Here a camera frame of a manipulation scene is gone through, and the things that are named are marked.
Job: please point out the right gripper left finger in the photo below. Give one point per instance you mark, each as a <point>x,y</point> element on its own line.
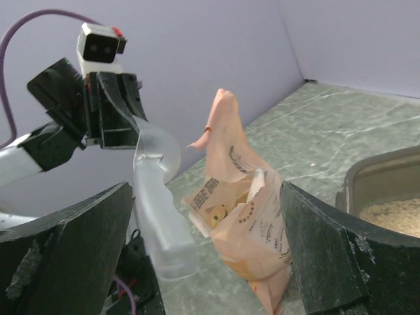
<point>71,261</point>

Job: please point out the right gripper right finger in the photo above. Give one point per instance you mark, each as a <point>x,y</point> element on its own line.
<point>345,265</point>

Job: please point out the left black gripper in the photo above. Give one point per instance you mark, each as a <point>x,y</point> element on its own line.
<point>100,109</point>

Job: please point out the translucent plastic scoop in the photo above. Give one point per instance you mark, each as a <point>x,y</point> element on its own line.
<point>165,231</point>

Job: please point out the orange cat litter bag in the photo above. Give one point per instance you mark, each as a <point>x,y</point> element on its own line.
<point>238,205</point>

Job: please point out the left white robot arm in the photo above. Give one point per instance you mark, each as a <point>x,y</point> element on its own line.
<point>45,148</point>

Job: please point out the beige cat litter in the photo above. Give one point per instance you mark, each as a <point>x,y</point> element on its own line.
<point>398,216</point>

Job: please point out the grey translucent litter box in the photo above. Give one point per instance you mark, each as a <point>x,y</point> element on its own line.
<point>393,176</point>

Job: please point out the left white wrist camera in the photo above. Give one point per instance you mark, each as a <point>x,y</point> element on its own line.
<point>97,48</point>

